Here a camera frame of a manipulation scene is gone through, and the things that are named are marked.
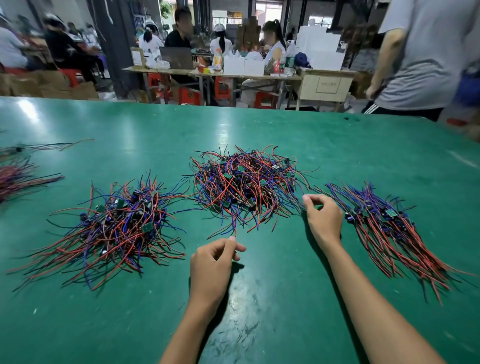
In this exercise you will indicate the person's left hand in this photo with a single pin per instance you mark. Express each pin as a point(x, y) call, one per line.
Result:
point(211, 274)

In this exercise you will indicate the person's right hand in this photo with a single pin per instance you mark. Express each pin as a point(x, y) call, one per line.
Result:
point(324, 219)

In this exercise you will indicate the person's right forearm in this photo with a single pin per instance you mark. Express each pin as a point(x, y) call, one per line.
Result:
point(382, 315)

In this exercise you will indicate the cream cabinet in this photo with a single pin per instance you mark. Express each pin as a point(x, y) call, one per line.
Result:
point(326, 87)

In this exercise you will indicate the red plastic stool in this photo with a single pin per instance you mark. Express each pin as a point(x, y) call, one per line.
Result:
point(70, 77)
point(157, 87)
point(223, 88)
point(265, 100)

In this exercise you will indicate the dark blue bag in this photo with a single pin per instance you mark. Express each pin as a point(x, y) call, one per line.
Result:
point(302, 60)

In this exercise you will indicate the small red floor object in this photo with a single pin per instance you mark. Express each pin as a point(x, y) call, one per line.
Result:
point(456, 121)

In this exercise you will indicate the stack of white boxes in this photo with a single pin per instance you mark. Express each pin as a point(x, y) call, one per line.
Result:
point(322, 46)

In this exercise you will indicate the row of white containers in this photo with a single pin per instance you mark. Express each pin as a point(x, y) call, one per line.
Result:
point(244, 66)

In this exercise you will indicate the long wooden work table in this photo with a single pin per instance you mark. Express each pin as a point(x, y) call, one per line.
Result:
point(210, 73)

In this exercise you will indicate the heap of blue bags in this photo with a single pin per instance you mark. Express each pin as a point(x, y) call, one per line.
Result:
point(469, 88)

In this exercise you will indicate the grey laptop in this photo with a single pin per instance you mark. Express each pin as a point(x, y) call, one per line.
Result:
point(176, 58)

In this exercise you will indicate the row of cardboard boxes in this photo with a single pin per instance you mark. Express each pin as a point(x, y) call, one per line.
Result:
point(49, 85)

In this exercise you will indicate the dark pillar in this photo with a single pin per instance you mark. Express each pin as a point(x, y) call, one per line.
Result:
point(116, 41)

